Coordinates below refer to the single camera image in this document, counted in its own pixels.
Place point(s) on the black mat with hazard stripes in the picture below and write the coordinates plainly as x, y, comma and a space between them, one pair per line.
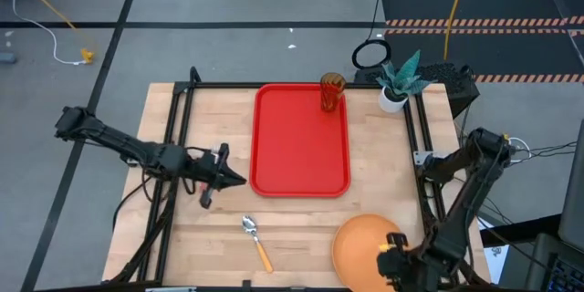
493, 4

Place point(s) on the laptop keyboard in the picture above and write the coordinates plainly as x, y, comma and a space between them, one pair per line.
566, 276

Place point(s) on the black table edge clamp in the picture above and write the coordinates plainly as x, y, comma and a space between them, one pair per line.
247, 284

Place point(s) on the grey monitor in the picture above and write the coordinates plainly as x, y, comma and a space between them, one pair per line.
574, 191

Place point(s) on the orange plate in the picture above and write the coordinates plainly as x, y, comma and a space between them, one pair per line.
356, 251

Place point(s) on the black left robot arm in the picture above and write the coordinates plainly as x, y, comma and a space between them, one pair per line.
114, 139

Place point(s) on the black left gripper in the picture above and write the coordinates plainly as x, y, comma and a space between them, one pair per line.
212, 171

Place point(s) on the amber ribbed plastic cup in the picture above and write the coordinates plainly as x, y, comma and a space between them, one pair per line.
332, 93

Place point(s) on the silver metal frame bracket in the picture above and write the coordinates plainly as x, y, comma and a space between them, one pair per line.
422, 157

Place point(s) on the black aluminium table frame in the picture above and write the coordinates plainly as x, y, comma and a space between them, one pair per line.
219, 85

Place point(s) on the potted plant in white pot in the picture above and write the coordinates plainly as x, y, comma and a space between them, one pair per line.
391, 100

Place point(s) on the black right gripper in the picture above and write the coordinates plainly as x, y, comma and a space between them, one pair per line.
394, 264

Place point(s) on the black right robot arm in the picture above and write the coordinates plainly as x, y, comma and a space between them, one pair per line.
456, 219

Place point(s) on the red plastic tray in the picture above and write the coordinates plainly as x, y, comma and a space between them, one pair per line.
296, 155

